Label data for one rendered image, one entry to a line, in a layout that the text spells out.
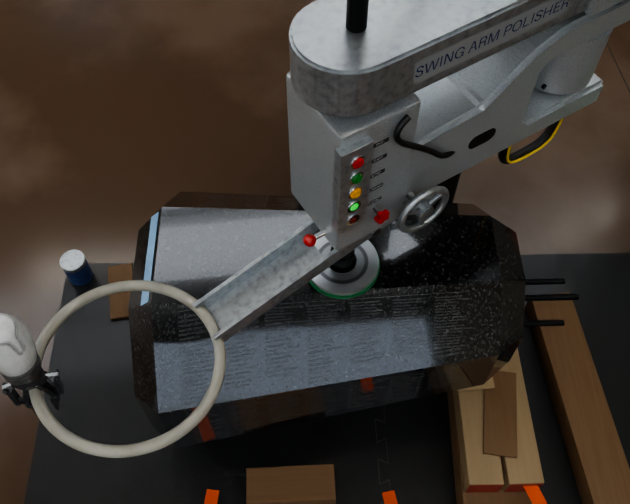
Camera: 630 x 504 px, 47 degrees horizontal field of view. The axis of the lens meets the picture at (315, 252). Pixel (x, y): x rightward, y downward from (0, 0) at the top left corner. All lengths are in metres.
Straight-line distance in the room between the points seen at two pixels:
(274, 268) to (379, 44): 0.78
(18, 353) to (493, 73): 1.22
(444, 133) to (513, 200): 1.71
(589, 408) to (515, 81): 1.45
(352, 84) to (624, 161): 2.46
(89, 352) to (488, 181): 1.88
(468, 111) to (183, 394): 1.13
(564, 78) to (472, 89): 0.31
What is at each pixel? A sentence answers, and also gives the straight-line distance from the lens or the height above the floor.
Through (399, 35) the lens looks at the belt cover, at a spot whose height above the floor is 1.69.
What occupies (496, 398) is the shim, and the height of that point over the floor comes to 0.25.
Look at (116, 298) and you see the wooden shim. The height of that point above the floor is 0.03.
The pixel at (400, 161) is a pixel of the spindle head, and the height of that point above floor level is 1.37.
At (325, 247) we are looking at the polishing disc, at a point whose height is 0.85.
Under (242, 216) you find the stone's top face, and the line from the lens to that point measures 2.20.
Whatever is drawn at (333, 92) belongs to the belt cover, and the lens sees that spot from 1.37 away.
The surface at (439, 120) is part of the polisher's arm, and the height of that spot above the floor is 1.39.
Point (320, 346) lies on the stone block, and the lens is 2.10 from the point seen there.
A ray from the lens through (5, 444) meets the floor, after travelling 2.96.
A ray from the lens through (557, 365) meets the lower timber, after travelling 2.86.
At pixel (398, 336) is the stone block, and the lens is 2.11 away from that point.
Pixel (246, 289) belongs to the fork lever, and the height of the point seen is 0.92.
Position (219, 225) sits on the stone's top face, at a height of 0.82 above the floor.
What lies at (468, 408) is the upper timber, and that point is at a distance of 2.58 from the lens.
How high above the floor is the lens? 2.61
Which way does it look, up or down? 58 degrees down
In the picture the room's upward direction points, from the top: straight up
